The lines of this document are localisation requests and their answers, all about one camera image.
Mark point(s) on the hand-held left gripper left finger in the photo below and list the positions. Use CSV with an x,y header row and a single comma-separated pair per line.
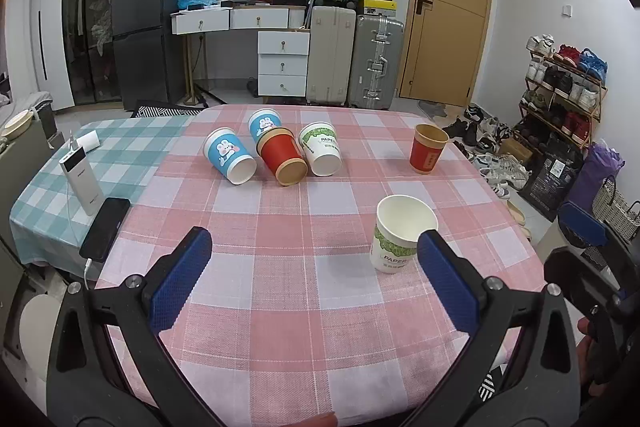
x,y
179,279

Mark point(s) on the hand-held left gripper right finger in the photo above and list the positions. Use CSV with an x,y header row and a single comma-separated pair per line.
x,y
447,282

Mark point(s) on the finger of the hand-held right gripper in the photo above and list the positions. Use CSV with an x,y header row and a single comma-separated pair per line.
x,y
582,223

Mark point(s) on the blue rabbit paper cup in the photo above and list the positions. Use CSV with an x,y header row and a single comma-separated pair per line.
x,y
262,124
230,157

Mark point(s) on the red paper cup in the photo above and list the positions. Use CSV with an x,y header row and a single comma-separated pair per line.
x,y
282,157
426,152

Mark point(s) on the white green paper cup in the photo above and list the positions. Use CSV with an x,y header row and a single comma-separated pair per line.
x,y
320,149
400,232

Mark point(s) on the person's right hand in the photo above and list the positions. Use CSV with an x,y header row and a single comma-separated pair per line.
x,y
590,382

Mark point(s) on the person's left hand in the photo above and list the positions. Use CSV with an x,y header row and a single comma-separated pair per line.
x,y
310,421

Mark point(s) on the woven basket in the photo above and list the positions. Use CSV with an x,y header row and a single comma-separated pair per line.
x,y
615,209

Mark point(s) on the black printed sack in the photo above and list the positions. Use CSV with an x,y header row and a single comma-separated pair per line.
x,y
552,179

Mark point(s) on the purple bag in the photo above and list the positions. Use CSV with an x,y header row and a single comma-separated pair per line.
x,y
597,172

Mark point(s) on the black smartphone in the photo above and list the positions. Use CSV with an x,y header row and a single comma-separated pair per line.
x,y
106,229

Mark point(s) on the cardboard box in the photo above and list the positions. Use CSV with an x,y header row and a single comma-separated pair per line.
x,y
516,151

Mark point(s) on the pile of shoes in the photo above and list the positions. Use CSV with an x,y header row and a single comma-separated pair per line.
x,y
492,157

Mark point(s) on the pink plaid tablecloth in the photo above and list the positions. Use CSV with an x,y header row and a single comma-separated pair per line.
x,y
310,307

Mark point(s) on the green plaid tablecloth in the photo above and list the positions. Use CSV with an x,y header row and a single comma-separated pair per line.
x,y
125,157

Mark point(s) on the shoe rack with shoes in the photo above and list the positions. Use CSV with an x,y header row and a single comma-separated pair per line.
x,y
565,87

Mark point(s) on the white power bank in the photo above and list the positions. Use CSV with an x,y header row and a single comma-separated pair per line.
x,y
82,182

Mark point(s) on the black white striped rug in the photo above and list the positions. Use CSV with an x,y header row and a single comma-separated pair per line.
x,y
165,109

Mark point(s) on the grey door mat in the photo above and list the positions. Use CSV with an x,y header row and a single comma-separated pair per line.
x,y
432,108

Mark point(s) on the beige bowl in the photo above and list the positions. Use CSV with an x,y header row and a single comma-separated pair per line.
x,y
17,123

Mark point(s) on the silver suitcase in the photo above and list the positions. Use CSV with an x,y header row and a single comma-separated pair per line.
x,y
375,62

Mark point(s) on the white dressing desk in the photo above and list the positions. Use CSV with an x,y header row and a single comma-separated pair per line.
x,y
280,57

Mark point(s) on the wooden door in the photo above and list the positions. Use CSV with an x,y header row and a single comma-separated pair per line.
x,y
450,7

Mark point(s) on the beige suitcase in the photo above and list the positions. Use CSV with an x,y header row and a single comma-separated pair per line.
x,y
330,57

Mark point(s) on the dark grey refrigerator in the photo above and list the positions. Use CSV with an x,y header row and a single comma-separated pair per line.
x,y
150,22

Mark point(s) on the glass door cabinet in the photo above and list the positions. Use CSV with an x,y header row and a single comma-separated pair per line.
x,y
92,22

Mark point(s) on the yellow black shoe box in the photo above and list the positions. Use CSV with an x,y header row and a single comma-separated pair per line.
x,y
379,8

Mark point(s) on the wall switch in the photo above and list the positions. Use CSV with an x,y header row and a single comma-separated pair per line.
x,y
566,10

